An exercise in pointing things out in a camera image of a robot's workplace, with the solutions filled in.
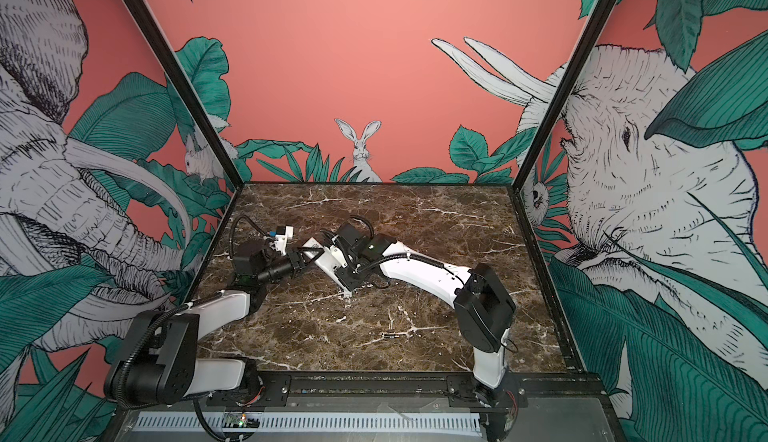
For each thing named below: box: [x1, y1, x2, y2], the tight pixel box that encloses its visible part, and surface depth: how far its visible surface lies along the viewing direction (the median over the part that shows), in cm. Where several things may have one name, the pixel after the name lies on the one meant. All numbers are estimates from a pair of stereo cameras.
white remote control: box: [302, 237, 353, 298], surface depth 84 cm
